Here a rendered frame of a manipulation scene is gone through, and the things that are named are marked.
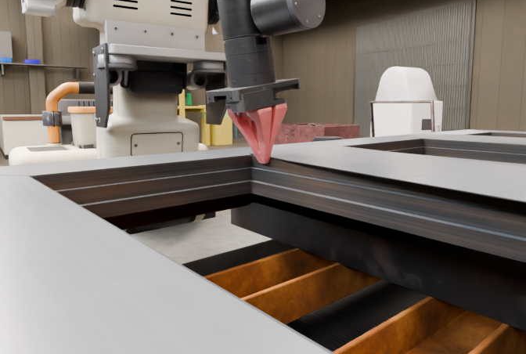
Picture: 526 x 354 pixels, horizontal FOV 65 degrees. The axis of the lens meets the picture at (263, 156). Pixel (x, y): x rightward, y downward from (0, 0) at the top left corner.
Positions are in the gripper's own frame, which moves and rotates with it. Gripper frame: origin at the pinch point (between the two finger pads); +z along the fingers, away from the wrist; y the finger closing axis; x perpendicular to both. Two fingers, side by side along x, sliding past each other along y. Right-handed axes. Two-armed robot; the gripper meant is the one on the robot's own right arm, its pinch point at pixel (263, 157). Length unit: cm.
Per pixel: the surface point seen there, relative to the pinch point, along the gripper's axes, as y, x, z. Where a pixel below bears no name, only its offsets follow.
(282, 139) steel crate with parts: 334, 386, 97
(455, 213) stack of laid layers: 0.0, -24.9, 2.5
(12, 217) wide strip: -29.1, -13.5, -5.0
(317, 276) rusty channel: 0.4, -7.1, 14.6
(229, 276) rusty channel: -7.6, 0.1, 13.5
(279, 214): 5.1, 4.5, 10.7
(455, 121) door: 795, 374, 160
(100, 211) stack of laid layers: -20.6, 1.0, 0.6
